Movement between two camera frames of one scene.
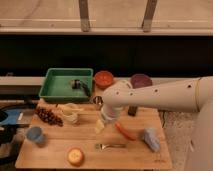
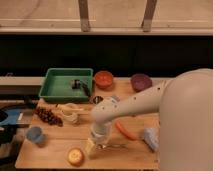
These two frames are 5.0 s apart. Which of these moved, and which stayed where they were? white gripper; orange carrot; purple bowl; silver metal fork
Moved: white gripper
Stayed: orange carrot; purple bowl; silver metal fork
